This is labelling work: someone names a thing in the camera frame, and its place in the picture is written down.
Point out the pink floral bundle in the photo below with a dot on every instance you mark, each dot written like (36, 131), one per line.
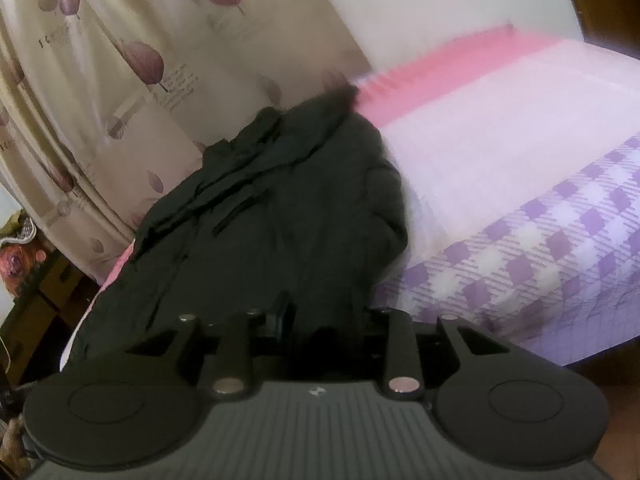
(20, 267)

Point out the cream tulip print curtain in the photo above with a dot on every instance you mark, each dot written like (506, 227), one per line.
(125, 85)

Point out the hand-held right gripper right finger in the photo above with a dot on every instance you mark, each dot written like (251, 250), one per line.
(401, 347)

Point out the white lace cloth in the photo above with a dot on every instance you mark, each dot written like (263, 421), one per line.
(17, 227)

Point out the wooden side cabinet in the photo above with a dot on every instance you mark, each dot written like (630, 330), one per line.
(50, 305)

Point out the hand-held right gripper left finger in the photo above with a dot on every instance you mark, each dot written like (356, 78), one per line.
(235, 342)

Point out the pink and purple checked blanket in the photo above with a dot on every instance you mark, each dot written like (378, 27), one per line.
(500, 160)

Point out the black jacket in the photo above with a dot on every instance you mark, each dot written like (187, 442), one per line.
(280, 220)

